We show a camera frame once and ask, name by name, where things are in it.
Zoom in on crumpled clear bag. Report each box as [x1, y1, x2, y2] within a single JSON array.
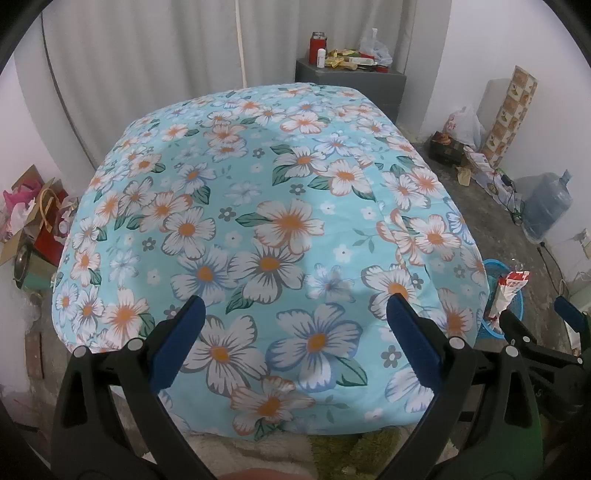
[[359, 28, 394, 68]]

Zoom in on black curved cable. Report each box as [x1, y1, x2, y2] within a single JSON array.
[[42, 0, 95, 164]]

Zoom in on blue floral tablecloth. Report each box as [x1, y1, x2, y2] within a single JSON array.
[[53, 83, 491, 437]]

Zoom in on dark cardboard box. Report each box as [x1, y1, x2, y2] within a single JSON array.
[[429, 131, 465, 168]]

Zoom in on blue plastic basket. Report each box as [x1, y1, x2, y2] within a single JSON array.
[[480, 258, 526, 343]]

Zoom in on pink crumpled paper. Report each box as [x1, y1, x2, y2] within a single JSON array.
[[2, 179, 43, 219]]

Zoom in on blue water jug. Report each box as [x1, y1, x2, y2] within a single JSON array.
[[522, 170, 574, 243]]

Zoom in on pink brown clutter pile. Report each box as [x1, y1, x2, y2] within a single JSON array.
[[0, 164, 79, 268]]

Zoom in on white plastic bag red print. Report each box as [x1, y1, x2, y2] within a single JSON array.
[[444, 105, 486, 151]]

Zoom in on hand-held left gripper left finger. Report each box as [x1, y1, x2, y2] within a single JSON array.
[[51, 294, 218, 480]]

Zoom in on red thermos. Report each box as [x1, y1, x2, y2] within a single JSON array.
[[310, 31, 327, 68]]

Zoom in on yellow snack packets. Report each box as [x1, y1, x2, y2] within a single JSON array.
[[325, 48, 360, 71]]

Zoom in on fuzzy green white cloth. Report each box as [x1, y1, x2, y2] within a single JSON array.
[[182, 425, 419, 480]]

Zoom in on patterned rolled mat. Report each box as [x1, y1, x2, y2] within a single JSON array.
[[480, 65, 539, 169]]

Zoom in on grey curtain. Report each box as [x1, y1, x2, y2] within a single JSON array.
[[41, 0, 416, 155]]

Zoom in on black floor cable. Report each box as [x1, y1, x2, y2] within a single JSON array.
[[537, 242, 563, 297]]

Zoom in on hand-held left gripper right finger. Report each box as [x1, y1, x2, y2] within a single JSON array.
[[385, 294, 546, 480]]

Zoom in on grey cabinet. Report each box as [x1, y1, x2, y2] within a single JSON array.
[[295, 58, 407, 123]]

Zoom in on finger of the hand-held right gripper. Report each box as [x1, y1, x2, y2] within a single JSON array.
[[499, 308, 583, 370], [554, 295, 591, 356]]

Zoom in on red paper bag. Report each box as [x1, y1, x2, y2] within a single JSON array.
[[34, 185, 71, 267]]

